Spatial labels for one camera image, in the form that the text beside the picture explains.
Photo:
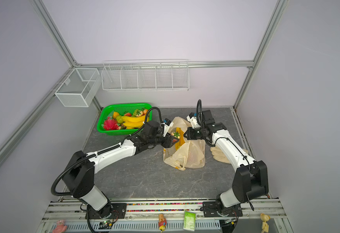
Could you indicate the beige plastic bag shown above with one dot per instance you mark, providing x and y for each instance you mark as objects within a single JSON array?
[{"x": 186, "y": 154}]

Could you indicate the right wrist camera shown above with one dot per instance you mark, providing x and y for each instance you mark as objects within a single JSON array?
[{"x": 192, "y": 119}]

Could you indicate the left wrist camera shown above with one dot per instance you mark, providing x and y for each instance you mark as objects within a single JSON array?
[{"x": 167, "y": 124}]

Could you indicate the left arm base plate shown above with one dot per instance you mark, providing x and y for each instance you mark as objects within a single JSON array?
[{"x": 110, "y": 211}]

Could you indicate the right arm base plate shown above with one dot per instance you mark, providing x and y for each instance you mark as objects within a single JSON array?
[{"x": 217, "y": 209}]

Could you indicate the white wire shelf rack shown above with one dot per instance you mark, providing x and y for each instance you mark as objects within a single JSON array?
[{"x": 153, "y": 74}]

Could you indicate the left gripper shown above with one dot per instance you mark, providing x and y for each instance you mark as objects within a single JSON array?
[{"x": 168, "y": 141}]

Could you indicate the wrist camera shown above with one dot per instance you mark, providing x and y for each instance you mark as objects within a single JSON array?
[
  {"x": 192, "y": 119},
  {"x": 167, "y": 124}
]

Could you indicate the green white card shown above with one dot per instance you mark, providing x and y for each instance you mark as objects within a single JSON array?
[{"x": 189, "y": 222}]

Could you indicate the yellow banana bunch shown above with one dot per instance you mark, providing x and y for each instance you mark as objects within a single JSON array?
[{"x": 133, "y": 122}]

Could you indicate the white mesh box basket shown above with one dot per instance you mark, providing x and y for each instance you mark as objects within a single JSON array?
[{"x": 79, "y": 88}]

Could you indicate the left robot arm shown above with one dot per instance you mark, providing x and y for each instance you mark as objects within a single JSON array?
[{"x": 77, "y": 180}]

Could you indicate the pink dragon fruit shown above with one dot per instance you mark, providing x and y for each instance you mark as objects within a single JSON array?
[{"x": 110, "y": 124}]

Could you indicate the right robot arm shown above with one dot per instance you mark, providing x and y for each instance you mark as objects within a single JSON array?
[{"x": 251, "y": 176}]

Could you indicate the red yellow toy figure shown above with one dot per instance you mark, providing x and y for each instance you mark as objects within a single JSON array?
[{"x": 162, "y": 223}]

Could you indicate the green plastic basket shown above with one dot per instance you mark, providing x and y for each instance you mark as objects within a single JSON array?
[{"x": 128, "y": 109}]

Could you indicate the orange persimmon with green leaves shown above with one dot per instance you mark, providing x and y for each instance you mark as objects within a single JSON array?
[{"x": 176, "y": 136}]

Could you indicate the aluminium front rail frame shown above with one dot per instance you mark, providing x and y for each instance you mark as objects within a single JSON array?
[{"x": 142, "y": 217}]

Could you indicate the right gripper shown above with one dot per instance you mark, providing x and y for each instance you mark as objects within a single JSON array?
[{"x": 190, "y": 137}]

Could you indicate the green yellow pear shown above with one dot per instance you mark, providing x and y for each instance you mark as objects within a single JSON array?
[{"x": 119, "y": 119}]

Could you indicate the pink toy figure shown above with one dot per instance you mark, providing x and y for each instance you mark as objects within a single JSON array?
[{"x": 61, "y": 227}]

